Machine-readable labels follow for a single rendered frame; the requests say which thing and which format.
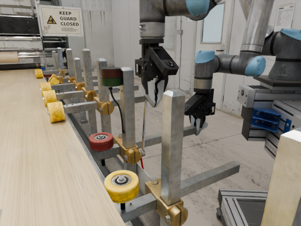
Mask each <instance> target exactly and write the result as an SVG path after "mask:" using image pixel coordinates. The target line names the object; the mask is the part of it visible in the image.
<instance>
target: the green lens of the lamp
mask: <svg viewBox="0 0 301 226"><path fill-rule="evenodd" d="M102 85H103V86H108V87H113V86H120V85H122V77H121V78H102Z"/></svg>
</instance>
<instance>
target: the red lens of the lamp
mask: <svg viewBox="0 0 301 226"><path fill-rule="evenodd" d="M121 76H122V70H121V68H120V69H117V70H103V69H102V68H101V77H104V78H117V77H121Z"/></svg>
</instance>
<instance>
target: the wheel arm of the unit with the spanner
mask: <svg viewBox="0 0 301 226"><path fill-rule="evenodd" d="M196 129H197V128H196V127H195V126H193V125H191V126H186V127H184V131H183V137H185V136H189V135H193V134H196ZM135 140H136V145H137V146H138V149H141V148H142V137H141V138H138V139H135ZM159 143H162V133H158V134H154V135H149V136H145V146H144V147H149V146H152V145H156V144H159ZM95 153H96V157H97V158H98V160H104V159H105V158H108V157H112V156H115V155H119V154H120V147H119V145H118V144H113V147H112V148H111V149H108V150H106V151H100V152H98V151H95Z"/></svg>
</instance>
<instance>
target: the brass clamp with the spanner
mask: <svg viewBox="0 0 301 226"><path fill-rule="evenodd" d="M113 141H114V144H118V145H119V147H120V154H119V155H120V157H121V158H122V159H123V160H124V161H125V163H128V162H129V163H130V164H136V163H138V162H139V161H140V159H141V153H140V152H139V150H138V146H137V145H136V146H135V147H131V148H127V149H126V148H125V147H124V146H123V145H122V139H120V138H118V137H114V138H113Z"/></svg>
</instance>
